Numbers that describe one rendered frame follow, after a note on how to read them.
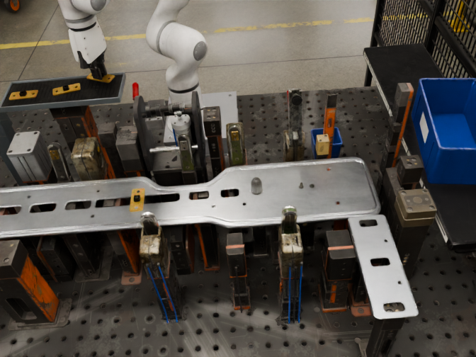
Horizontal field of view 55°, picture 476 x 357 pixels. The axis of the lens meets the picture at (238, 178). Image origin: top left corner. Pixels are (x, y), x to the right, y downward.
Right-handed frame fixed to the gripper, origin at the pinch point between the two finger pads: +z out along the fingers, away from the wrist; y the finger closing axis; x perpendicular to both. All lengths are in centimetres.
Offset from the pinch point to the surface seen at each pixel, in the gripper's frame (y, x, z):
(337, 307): 25, 83, 50
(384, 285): 31, 93, 22
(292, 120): -6, 59, 10
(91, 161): 21.7, 6.5, 16.2
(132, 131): 7.9, 12.6, 14.3
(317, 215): 16, 73, 22
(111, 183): 23.3, 12.7, 21.7
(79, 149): 20.1, 2.0, 13.8
